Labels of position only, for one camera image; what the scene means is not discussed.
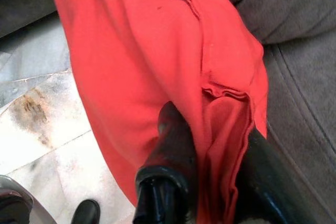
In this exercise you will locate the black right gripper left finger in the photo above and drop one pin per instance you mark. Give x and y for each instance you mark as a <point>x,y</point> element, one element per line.
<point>170,155</point>

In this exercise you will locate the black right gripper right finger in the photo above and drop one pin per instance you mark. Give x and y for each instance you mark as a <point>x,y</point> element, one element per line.
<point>262,187</point>

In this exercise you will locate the red pillow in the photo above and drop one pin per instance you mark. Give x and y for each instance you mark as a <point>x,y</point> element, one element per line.
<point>131,51</point>

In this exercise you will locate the grey fabric sofa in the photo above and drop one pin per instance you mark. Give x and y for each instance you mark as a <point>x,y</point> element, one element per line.
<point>302,14</point>

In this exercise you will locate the black robot foot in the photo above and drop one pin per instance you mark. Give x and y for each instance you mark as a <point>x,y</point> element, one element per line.
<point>86,213</point>

